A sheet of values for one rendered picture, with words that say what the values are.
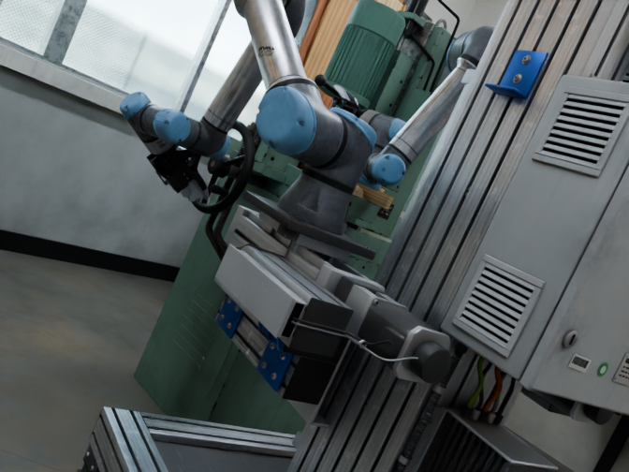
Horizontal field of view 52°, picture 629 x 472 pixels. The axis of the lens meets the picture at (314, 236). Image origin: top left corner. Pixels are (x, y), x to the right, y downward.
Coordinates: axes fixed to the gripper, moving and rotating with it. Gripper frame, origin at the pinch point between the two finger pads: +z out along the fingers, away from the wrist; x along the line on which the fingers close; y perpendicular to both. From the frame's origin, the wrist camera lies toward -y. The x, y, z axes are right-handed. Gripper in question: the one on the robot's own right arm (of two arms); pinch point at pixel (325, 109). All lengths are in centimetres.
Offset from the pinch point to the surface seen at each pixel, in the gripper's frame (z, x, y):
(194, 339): 10, 83, -4
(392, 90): 5.5, -18.5, -27.8
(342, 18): 141, -70, -106
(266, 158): 4.7, 20.9, 7.7
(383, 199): -22.6, 16.1, -16.0
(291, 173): 1.3, 21.4, -0.8
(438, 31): 3, -43, -32
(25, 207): 144, 89, 7
